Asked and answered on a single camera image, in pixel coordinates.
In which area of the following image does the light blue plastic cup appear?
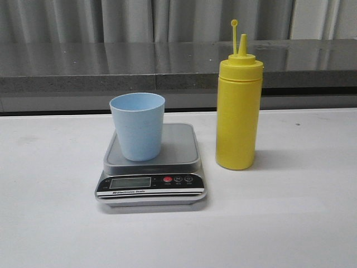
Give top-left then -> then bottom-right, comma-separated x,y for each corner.
109,93 -> 165,161

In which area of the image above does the yellow squeeze bottle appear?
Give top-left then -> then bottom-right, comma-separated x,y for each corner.
216,19 -> 264,170

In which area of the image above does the silver digital kitchen scale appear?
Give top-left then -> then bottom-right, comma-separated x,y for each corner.
95,123 -> 207,207

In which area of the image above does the grey stone counter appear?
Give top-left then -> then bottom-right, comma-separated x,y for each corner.
1,40 -> 356,116

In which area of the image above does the grey curtain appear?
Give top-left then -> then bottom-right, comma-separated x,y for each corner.
1,1 -> 356,43

